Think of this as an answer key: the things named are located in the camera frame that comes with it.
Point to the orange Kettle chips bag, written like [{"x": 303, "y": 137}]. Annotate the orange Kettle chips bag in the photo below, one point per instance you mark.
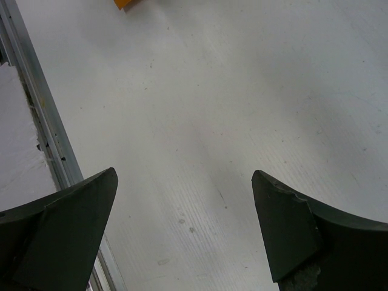
[{"x": 125, "y": 4}]

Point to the aluminium table edge rail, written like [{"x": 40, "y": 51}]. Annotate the aluminium table edge rail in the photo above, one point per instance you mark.
[{"x": 17, "y": 49}]

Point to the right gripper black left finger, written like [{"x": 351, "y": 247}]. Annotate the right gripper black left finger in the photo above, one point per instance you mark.
[{"x": 52, "y": 243}]

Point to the white front cover paper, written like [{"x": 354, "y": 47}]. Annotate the white front cover paper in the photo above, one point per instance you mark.
[{"x": 25, "y": 172}]

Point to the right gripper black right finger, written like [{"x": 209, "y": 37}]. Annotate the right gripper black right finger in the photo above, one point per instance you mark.
[{"x": 313, "y": 246}]

